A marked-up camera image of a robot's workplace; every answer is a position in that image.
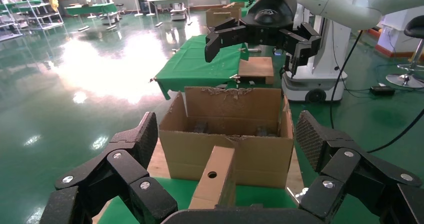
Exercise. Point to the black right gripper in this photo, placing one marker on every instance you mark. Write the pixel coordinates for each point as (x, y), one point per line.
(271, 14)

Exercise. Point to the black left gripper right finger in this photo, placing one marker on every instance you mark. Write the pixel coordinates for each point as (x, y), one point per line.
(357, 179)

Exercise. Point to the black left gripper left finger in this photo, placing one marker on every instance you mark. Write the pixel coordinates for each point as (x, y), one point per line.
(99, 182)

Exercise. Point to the small cardboard box with hole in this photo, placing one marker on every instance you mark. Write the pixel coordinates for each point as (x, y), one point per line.
(212, 189)

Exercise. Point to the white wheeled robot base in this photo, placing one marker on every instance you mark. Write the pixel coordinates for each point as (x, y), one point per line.
(318, 80)

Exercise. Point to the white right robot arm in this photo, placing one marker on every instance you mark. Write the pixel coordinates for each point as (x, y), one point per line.
(331, 1)

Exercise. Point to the closed background cardboard box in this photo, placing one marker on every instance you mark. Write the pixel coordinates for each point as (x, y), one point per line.
(222, 17)

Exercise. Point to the large open cardboard carton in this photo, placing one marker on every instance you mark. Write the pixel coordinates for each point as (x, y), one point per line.
(258, 163)

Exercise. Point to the brown wooden board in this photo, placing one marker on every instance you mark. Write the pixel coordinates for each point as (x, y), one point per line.
(256, 67)

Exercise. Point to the silver binder clip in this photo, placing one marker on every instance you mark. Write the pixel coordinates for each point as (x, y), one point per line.
(299, 192)
(153, 79)
(236, 78)

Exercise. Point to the plain green tablecloth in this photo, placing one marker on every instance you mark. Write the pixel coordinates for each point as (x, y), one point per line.
(192, 60)

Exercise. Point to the white equipment cart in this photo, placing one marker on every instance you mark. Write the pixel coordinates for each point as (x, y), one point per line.
(179, 12)

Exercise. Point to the black power adapter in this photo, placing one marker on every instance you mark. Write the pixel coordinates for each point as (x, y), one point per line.
(382, 90)

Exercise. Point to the white cabinet with red base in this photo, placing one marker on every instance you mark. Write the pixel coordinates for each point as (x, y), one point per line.
(394, 32)

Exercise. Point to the black bar stool chrome base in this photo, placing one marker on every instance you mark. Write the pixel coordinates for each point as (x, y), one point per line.
(415, 27)

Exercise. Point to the green covered background table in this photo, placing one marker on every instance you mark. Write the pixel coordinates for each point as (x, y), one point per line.
(91, 8)

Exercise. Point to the white metal shelf rack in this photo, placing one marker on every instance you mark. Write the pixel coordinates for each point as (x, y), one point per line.
(39, 14)

